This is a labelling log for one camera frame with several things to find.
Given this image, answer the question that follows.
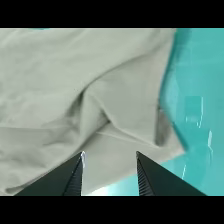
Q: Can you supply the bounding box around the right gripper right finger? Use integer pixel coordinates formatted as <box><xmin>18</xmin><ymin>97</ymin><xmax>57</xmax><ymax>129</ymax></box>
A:
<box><xmin>135</xmin><ymin>150</ymin><xmax>207</xmax><ymax>197</ymax></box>

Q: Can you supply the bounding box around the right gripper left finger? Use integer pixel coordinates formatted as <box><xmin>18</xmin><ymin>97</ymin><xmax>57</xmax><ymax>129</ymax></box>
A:
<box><xmin>14</xmin><ymin>150</ymin><xmax>84</xmax><ymax>197</ymax></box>

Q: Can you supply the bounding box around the pale grey shirt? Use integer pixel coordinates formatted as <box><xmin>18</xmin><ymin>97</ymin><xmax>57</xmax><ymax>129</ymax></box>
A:
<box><xmin>0</xmin><ymin>27</ymin><xmax>186</xmax><ymax>196</ymax></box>

